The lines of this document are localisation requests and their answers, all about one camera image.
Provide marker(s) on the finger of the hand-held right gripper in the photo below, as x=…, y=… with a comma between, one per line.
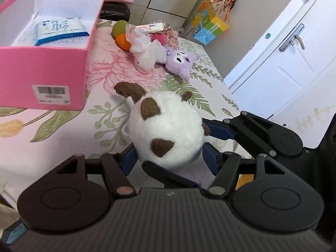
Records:
x=220, y=131
x=157, y=172

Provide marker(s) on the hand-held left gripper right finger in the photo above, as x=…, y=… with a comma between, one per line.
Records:
x=210, y=160

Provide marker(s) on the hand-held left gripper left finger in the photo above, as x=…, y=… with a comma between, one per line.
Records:
x=128, y=161

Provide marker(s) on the white brown plush toy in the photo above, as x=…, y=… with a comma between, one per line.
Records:
x=165, y=126

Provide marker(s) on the purple plush toy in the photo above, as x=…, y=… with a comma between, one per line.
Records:
x=179, y=63

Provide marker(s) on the pink cardboard box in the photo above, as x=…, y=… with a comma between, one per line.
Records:
x=39, y=65

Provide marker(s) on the green orange plush ball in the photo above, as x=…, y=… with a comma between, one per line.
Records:
x=119, y=29

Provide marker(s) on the floral tablecloth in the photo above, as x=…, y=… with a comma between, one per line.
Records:
x=78, y=141

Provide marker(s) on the white door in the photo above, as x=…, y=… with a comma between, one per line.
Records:
x=296, y=84

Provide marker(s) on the colourful hanging bag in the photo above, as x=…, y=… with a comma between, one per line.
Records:
x=210, y=29

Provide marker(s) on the grey wooden wardrobe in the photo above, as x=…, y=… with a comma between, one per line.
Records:
x=249, y=31

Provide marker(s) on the blue door sticker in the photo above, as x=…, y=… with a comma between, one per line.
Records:
x=267, y=36

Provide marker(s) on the white mesh bath pouf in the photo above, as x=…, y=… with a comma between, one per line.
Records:
x=145, y=55

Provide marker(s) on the pink cloth item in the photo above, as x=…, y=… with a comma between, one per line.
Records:
x=157, y=38

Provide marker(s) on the black suitcase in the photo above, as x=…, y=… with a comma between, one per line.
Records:
x=115, y=11

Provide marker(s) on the tissue pack in box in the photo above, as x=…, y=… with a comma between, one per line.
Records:
x=25, y=34

